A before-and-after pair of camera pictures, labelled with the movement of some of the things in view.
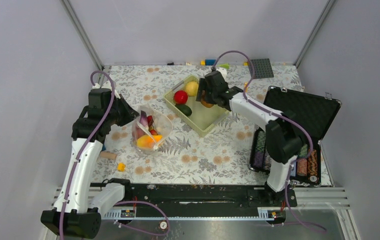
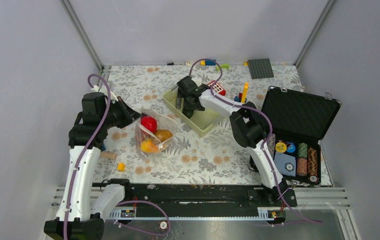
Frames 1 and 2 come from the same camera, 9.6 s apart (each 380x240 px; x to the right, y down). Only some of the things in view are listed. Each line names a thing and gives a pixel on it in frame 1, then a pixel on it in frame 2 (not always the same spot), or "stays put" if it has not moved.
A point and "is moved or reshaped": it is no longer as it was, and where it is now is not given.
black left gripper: [130, 112] stays put
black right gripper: [203, 86] → [180, 96]
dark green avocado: [185, 109] stays put
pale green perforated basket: [202, 120] stays put
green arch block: [226, 66] stays put
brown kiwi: [205, 104] is moved or reshaped
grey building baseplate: [262, 68] stays put
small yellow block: [121, 167] stays put
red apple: [180, 97] is moved or reshaped
